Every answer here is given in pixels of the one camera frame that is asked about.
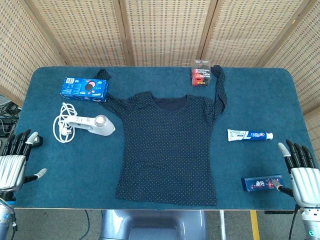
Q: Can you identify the teal table cover cloth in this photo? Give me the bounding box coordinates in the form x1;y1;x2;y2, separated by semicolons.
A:
0;66;319;211

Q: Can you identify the blue toothpaste box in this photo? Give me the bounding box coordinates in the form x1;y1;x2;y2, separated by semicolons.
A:
240;174;286;193

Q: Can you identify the clear coffee capsule box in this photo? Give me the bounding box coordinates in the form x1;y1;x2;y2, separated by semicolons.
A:
191;58;213;88

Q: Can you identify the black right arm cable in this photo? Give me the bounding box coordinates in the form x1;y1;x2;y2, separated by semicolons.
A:
287;204;300;240

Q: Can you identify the blue-grey robot torso base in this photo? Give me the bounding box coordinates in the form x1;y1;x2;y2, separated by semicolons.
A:
99;209;208;240

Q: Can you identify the blue floor cable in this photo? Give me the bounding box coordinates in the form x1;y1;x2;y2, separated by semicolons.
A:
83;209;91;240

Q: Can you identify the navy polka dot shirt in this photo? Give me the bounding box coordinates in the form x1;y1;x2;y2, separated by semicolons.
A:
96;64;229;207

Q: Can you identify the white handheld steamer with cord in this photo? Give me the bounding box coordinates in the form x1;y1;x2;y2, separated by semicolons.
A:
67;114;117;137

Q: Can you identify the blue cookie box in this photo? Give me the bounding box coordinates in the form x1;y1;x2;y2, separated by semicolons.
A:
59;76;110;103

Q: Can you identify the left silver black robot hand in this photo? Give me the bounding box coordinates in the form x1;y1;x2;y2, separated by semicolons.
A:
0;129;48;193

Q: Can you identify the cable bundle on floor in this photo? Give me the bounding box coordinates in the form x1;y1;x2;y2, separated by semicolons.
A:
0;101;22;148

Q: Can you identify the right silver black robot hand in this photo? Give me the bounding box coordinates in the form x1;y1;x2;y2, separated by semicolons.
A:
272;139;320;208

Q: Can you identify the white table leg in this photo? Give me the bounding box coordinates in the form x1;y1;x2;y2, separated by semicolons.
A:
219;209;227;240

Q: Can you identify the woven bamboo folding screen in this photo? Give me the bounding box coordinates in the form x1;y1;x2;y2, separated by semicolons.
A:
0;0;320;166

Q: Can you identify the white blue toothpaste tube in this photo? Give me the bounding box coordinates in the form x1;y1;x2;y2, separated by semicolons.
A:
226;128;274;143

